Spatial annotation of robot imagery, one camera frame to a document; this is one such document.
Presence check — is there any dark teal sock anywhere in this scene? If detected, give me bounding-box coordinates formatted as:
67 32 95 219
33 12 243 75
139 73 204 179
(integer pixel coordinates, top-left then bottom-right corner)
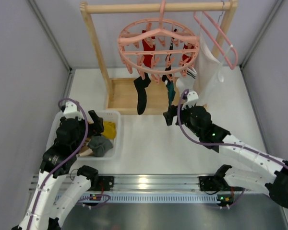
166 81 176 106

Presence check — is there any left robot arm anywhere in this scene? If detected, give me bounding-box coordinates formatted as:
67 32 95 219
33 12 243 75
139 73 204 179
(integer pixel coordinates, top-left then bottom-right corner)
14 110 104 230

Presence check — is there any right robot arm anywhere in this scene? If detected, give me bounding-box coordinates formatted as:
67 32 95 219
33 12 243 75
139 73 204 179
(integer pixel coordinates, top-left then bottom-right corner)
163 105 288 209

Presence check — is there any pink round clip hanger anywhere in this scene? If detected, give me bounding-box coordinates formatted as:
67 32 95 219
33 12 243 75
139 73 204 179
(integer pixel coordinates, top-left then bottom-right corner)
118 1 200 82

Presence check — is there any yellow sock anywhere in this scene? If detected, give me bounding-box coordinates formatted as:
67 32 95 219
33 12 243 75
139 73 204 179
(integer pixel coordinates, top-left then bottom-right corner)
101 121 117 139

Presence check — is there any grey sock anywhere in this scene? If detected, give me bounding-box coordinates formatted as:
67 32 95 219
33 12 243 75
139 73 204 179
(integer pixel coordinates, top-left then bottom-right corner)
87 136 113 158

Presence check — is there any brown striped sock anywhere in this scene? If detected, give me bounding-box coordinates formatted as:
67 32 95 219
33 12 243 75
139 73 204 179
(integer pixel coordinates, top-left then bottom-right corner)
77 138 93 157

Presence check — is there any white plastic basket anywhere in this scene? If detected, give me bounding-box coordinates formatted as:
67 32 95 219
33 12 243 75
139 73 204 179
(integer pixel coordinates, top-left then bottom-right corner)
46 110 122 161

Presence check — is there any white sock with stripes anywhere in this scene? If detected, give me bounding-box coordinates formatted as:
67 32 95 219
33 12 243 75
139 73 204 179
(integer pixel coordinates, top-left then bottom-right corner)
176 67 197 96

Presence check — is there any black striped sock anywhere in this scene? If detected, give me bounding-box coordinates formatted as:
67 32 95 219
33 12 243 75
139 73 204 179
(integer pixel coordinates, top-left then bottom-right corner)
165 37 174 71

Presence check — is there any wooden clothes rack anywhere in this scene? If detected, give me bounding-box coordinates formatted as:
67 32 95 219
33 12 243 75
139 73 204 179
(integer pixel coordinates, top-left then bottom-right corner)
80 0 238 115

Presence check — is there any white cloth garment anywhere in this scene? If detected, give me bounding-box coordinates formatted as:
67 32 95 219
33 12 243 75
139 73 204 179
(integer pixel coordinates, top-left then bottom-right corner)
193 34 224 106

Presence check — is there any right red sock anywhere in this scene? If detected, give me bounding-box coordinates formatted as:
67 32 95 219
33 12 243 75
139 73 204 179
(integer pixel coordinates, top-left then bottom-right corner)
182 43 195 63

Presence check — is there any red sock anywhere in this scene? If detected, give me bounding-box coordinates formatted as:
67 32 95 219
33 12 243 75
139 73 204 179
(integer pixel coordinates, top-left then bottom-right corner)
141 30 157 69
182 43 195 63

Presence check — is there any left red sock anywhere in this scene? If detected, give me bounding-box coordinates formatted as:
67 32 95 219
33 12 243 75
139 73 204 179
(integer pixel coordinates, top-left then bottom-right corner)
141 30 157 69

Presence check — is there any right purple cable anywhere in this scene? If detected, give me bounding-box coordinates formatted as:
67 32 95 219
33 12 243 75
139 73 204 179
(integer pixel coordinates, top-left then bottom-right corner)
177 89 288 209

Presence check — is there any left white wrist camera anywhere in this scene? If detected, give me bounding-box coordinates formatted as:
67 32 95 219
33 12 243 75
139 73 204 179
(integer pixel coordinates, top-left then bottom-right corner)
61 101 84 120

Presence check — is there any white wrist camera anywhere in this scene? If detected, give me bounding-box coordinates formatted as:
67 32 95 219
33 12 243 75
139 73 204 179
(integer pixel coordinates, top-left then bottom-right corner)
61 101 84 120
182 90 199 110

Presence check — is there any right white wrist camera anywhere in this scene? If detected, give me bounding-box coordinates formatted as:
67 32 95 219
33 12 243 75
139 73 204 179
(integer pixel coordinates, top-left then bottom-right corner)
182 90 199 110

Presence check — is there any aluminium mounting rail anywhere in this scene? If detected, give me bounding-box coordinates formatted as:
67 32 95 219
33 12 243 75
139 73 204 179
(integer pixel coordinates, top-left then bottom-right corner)
29 173 231 194

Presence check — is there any white slotted cable duct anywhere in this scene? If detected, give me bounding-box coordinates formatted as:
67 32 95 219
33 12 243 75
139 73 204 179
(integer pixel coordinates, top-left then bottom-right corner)
77 193 232 204

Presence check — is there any pink wire clothes hanger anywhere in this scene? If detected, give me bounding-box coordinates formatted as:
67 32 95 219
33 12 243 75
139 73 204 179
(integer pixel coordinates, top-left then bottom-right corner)
193 2 239 70

